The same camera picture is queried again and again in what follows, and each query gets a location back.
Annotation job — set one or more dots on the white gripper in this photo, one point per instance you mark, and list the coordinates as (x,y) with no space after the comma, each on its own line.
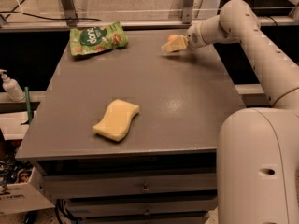
(193,37)

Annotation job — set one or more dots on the orange fruit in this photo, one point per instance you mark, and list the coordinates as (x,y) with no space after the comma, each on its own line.
(172,37)

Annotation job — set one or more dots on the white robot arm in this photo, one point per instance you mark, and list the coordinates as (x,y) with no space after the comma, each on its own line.
(258,148)

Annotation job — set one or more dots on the yellow sponge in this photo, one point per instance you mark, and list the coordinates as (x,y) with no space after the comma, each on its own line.
(115,123)

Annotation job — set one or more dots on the green snack bag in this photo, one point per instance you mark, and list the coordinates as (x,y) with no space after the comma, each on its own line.
(97,39)

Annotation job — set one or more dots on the grey drawer cabinet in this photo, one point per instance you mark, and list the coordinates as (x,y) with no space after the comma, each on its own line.
(164,169)

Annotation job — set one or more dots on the green stick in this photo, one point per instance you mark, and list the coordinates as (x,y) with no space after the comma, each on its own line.
(28,105)

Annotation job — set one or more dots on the white pump bottle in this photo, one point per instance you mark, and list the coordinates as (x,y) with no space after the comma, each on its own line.
(11,87)

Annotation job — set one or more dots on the white cardboard box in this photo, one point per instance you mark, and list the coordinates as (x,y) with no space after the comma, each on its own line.
(24,197)

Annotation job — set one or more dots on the metal frame rail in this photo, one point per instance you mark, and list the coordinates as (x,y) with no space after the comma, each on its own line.
(38,26)

